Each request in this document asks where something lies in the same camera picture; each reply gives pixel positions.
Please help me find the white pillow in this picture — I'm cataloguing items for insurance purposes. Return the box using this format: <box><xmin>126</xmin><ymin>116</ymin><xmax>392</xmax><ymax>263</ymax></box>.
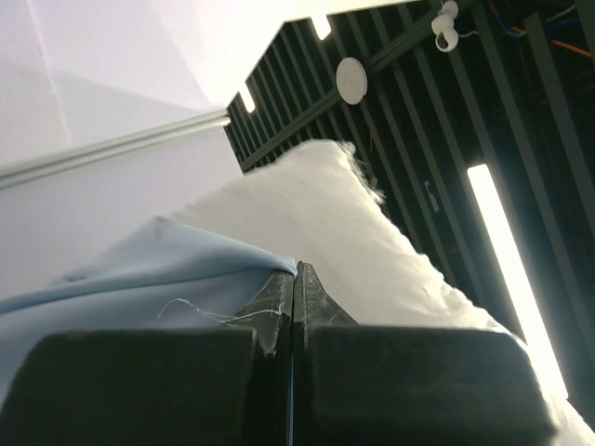
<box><xmin>171</xmin><ymin>139</ymin><xmax>595</xmax><ymax>446</ymax></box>

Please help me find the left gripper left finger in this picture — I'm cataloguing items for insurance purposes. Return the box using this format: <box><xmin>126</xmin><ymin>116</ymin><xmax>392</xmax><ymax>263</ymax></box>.
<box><xmin>220</xmin><ymin>270</ymin><xmax>294</xmax><ymax>356</ymax></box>

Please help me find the ceiling strip light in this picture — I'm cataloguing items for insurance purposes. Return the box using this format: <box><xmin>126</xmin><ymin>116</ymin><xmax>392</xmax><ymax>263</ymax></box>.
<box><xmin>468</xmin><ymin>164</ymin><xmax>568</xmax><ymax>399</ymax></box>
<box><xmin>239</xmin><ymin>85</ymin><xmax>256</xmax><ymax>113</ymax></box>
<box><xmin>311</xmin><ymin>14</ymin><xmax>332</xmax><ymax>41</ymax></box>

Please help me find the white ceiling security camera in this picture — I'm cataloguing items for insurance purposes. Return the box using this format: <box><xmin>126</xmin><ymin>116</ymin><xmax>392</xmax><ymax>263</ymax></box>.
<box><xmin>430</xmin><ymin>0</ymin><xmax>459</xmax><ymax>53</ymax></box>

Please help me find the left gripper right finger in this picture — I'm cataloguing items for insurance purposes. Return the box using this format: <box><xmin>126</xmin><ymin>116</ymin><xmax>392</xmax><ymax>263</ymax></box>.
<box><xmin>293</xmin><ymin>262</ymin><xmax>357</xmax><ymax>335</ymax></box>

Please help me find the left aluminium frame post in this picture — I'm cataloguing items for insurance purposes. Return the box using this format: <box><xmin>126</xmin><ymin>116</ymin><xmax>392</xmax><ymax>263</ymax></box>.
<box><xmin>1</xmin><ymin>110</ymin><xmax>231</xmax><ymax>190</ymax></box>

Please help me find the light blue pillowcase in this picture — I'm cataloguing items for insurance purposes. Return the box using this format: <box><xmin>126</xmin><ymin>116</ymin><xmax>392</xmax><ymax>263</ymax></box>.
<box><xmin>1</xmin><ymin>218</ymin><xmax>297</xmax><ymax>393</ymax></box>

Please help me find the round white ceiling sensor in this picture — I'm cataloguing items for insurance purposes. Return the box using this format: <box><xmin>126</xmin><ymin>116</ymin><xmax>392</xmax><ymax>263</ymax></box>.
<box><xmin>336</xmin><ymin>57</ymin><xmax>368</xmax><ymax>105</ymax></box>

